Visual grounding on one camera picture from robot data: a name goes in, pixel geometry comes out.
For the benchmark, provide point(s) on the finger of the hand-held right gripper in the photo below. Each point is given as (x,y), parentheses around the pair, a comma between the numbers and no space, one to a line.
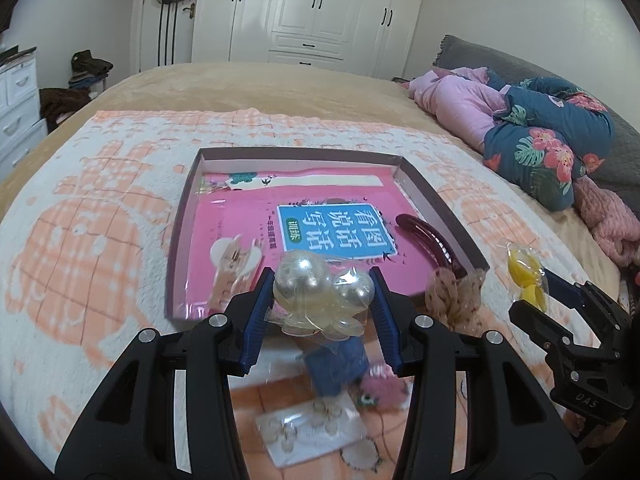
(537,327)
(562,287)

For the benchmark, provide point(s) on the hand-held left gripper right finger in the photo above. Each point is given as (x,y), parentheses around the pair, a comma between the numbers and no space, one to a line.
(387,320)

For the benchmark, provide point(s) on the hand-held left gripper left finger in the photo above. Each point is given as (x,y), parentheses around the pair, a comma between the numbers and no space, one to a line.
(255,320)

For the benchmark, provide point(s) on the yellow hair accessory packet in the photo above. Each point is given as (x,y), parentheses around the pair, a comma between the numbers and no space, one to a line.
(522,262)

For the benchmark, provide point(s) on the pearl bead hair accessory packet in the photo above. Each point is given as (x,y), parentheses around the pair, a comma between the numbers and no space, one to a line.
(305,280)

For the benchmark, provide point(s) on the pink fuzzy hair accessory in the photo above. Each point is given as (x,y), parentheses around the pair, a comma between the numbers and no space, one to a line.
(382,385)

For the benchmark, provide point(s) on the blue denim hair accessory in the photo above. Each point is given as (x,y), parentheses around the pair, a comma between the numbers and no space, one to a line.
(335,362)

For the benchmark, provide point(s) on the earring card packet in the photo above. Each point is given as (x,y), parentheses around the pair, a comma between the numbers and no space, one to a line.
(300,432)

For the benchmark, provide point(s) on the dark brown shallow cardboard box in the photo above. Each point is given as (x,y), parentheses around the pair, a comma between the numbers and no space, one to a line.
(186,210)

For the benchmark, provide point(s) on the beige hair claw clip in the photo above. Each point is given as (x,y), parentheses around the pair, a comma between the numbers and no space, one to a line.
(232,257)

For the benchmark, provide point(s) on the pink knitted cloth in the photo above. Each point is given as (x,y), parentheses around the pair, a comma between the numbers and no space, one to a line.
(607,225)

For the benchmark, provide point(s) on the maroon curved hair clip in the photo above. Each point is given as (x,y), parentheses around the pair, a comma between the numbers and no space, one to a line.
(427,237)

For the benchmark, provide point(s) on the pink book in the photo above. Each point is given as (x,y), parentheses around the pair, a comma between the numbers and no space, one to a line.
(240,210)

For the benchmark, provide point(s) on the blue floral quilt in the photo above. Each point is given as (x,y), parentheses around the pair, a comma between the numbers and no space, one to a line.
(545,140)

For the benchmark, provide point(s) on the orange and white printed blanket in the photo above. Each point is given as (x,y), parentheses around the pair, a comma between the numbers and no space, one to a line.
(100,240)

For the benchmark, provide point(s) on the pink pillow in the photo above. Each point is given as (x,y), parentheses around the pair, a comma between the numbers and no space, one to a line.
(460,105)

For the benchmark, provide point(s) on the beige bed sheet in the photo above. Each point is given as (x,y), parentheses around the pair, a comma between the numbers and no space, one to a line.
(250,85)

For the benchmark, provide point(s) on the grey headboard cushion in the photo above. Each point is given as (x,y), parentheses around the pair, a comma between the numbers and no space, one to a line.
(465,52)

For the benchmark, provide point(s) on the dark brown clothes heap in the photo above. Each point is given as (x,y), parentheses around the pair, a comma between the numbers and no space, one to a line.
(60,102)

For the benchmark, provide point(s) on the pile of folded clothes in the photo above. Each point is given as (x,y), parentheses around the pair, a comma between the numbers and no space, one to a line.
(90,67)

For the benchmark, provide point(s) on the white door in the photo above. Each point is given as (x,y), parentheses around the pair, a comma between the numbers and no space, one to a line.
(150,35)

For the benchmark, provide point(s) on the white wardrobe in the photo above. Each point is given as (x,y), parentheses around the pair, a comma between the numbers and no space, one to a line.
(310,10)

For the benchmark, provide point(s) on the white drawer cabinet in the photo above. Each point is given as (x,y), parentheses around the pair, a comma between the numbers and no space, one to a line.
(17,105)

